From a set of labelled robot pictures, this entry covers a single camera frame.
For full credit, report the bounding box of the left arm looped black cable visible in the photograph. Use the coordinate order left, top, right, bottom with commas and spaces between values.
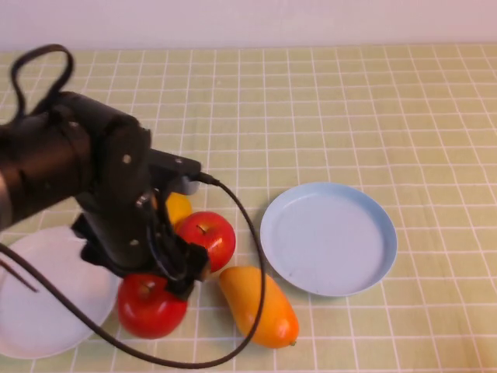
10, 44, 75, 117

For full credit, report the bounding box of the yellow mango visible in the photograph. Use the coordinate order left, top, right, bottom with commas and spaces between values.
165, 193, 193, 230

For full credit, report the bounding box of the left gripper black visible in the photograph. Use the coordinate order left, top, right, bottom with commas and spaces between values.
72, 192, 209, 301

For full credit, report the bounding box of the left arm long black cable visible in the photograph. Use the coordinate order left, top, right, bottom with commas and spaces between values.
0, 173, 268, 368

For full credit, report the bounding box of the light blue plate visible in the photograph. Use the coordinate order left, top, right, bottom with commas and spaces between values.
259, 181, 398, 298

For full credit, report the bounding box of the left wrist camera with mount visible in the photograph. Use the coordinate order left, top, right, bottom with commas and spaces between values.
149, 148, 203, 195

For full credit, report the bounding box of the red apple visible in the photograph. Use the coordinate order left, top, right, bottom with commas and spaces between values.
175, 211, 237, 274
117, 274, 188, 340

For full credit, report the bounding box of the green checked tablecloth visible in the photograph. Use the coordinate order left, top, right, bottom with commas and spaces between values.
0, 44, 497, 373

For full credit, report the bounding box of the orange mango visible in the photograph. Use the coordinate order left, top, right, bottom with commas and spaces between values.
218, 265, 301, 350

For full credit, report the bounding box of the white plate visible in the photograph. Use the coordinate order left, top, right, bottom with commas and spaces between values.
0, 226, 121, 360

